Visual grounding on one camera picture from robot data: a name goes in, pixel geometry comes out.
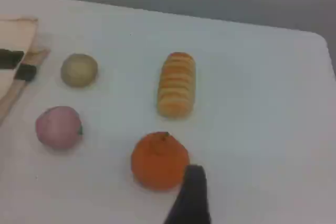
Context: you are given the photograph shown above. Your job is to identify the beige round fruit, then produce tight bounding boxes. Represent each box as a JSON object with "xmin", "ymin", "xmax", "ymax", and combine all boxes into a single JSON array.
[{"xmin": 60, "ymin": 52, "xmax": 98, "ymax": 88}]

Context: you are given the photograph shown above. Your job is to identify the long ridged bread loaf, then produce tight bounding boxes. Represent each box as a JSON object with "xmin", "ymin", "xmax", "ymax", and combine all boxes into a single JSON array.
[{"xmin": 156, "ymin": 51, "xmax": 196, "ymax": 119}]

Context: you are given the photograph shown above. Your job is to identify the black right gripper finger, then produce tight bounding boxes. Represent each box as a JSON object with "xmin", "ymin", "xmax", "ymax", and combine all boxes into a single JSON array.
[{"xmin": 163, "ymin": 164, "xmax": 212, "ymax": 224}]

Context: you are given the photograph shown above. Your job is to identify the pink peach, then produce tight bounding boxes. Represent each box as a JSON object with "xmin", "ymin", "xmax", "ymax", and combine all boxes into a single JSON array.
[{"xmin": 35, "ymin": 105, "xmax": 84, "ymax": 151}]

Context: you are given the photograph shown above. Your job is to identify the orange tangerine with stem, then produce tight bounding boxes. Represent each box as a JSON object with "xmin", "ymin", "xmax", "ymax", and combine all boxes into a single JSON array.
[{"xmin": 130, "ymin": 131, "xmax": 191, "ymax": 191}]

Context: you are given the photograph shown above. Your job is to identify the white canvas bag green handles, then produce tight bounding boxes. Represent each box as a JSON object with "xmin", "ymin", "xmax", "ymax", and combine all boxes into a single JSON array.
[{"xmin": 0, "ymin": 15, "xmax": 52, "ymax": 127}]

